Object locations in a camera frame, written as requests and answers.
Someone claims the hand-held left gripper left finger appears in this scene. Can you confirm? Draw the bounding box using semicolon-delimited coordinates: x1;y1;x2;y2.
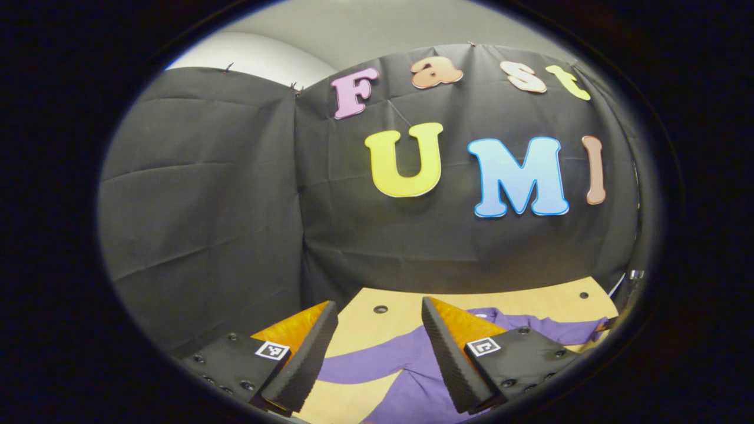
180;300;340;419

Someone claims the black backdrop cloth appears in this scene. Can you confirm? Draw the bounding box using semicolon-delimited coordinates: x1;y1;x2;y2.
97;42;647;357

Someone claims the purple knit cardigan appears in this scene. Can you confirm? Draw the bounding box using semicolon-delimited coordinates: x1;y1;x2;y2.
318;306;617;424

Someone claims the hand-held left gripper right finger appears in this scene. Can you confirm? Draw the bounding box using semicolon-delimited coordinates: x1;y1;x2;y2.
421;296;584;416

